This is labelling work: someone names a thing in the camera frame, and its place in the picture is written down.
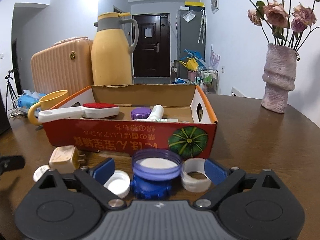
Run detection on white bottle cap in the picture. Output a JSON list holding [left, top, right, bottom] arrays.
[[104, 170, 131, 199]]

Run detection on white tape roll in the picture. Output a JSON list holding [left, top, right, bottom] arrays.
[[181, 158, 212, 193]]

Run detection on small white round disc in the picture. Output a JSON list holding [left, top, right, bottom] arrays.
[[33, 165, 50, 183]]

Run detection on cream square plug adapter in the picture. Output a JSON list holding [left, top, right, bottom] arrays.
[[49, 145, 86, 174]]

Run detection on blue transparent jar lid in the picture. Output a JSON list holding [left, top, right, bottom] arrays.
[[131, 148, 182, 200]]

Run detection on red white lint brush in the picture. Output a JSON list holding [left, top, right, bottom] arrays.
[[38, 103, 120, 123]]

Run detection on purple scalloped lid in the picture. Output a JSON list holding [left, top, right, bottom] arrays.
[[130, 107, 151, 120]]

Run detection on white spray bottle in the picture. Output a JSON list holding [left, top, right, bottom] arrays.
[[147, 105, 164, 120]]

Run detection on black paper bag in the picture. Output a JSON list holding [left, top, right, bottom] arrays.
[[0, 95, 11, 135]]

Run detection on blue tissue pack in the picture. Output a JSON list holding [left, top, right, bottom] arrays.
[[17, 89, 46, 110]]

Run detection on yellow mug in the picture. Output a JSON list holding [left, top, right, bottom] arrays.
[[28, 90, 69, 126]]

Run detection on red cardboard box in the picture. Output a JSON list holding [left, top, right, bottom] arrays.
[[43, 84, 218, 159]]

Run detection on pink ribbed suitcase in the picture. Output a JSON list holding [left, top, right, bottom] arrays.
[[30, 37, 94, 95]]

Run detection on yellow thermos jug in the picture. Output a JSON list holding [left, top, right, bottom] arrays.
[[91, 12, 139, 86]]

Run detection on pink textured vase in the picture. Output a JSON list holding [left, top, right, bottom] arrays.
[[261, 43, 297, 114]]

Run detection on yellow watering can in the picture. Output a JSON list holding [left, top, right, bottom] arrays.
[[179, 57, 199, 72]]

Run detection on dark entrance door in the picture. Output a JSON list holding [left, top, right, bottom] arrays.
[[133, 13, 170, 77]]

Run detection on grey refrigerator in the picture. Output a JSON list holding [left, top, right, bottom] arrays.
[[176, 9, 207, 79]]

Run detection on dried pink roses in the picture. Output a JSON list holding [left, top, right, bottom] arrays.
[[247, 0, 319, 51]]

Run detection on yellow black box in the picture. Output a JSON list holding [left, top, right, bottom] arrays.
[[184, 1, 204, 8]]

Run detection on white cables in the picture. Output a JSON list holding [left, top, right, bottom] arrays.
[[9, 102, 27, 119]]

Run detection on black camera tripod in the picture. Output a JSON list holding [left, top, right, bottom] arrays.
[[5, 69, 18, 112]]

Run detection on wire storage cart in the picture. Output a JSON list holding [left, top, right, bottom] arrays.
[[194, 68, 219, 94]]

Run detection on wall picture frame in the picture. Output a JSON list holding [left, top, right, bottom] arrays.
[[210, 0, 219, 14]]

